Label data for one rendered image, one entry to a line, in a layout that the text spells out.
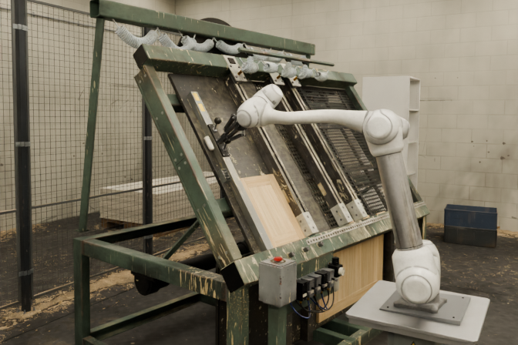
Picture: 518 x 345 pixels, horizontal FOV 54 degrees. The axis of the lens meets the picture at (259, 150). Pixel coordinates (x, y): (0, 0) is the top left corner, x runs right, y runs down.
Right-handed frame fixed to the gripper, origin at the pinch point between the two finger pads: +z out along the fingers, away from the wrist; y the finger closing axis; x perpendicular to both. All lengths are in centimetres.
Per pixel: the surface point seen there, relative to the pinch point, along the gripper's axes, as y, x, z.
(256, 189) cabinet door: 24.0, 23.5, 13.8
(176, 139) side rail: -7.9, -17.6, 11.5
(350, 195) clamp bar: 41, 101, 9
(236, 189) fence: 22.3, 7.3, 12.4
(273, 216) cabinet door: 41, 26, 14
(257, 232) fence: 46.7, 7.2, 12.5
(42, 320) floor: 11, 1, 235
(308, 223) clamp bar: 51, 44, 8
